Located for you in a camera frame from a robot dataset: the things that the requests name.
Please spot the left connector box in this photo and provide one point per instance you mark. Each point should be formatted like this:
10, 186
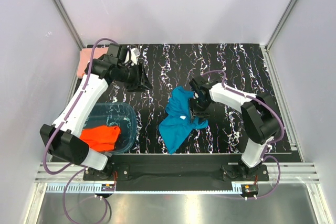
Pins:
108, 187

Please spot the front aluminium rail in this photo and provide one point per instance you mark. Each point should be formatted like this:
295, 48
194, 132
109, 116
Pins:
267, 172

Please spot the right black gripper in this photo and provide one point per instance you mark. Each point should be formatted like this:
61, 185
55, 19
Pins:
199, 104

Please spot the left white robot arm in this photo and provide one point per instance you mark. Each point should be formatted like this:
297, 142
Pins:
62, 137

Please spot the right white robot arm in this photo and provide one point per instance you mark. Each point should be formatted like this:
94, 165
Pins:
261, 121

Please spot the right connector box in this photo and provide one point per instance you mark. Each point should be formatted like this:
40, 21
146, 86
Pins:
250, 189

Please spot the right aluminium frame post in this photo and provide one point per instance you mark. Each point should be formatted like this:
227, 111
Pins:
286, 14

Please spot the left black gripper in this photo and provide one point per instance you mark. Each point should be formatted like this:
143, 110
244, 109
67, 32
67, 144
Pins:
138, 77

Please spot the connector box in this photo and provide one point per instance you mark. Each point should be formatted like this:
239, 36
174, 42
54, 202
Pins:
108, 187
250, 189

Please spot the pink folded t-shirt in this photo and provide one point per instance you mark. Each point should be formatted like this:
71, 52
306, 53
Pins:
85, 55

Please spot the clear blue plastic bin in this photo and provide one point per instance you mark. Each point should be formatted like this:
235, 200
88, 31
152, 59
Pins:
115, 114

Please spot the blue t-shirt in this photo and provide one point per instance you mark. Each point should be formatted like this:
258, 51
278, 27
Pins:
177, 126

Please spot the left aluminium frame post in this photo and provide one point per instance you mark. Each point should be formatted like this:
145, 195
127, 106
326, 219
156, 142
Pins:
68, 22

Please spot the aluminium frame post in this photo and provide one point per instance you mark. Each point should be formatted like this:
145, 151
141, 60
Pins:
68, 22
286, 14

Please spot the orange t-shirt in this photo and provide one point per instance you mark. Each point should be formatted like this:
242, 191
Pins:
102, 138

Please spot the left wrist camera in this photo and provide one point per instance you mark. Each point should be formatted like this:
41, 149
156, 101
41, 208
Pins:
132, 57

